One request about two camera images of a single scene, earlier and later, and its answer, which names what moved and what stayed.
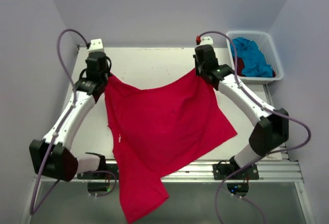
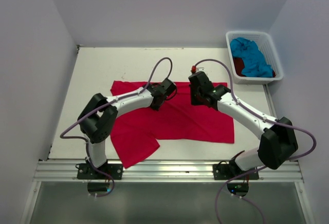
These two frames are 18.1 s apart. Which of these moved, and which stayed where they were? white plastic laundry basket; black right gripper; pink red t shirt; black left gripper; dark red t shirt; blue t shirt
Moved: black left gripper; black right gripper; pink red t shirt
Stayed: dark red t shirt; white plastic laundry basket; blue t shirt
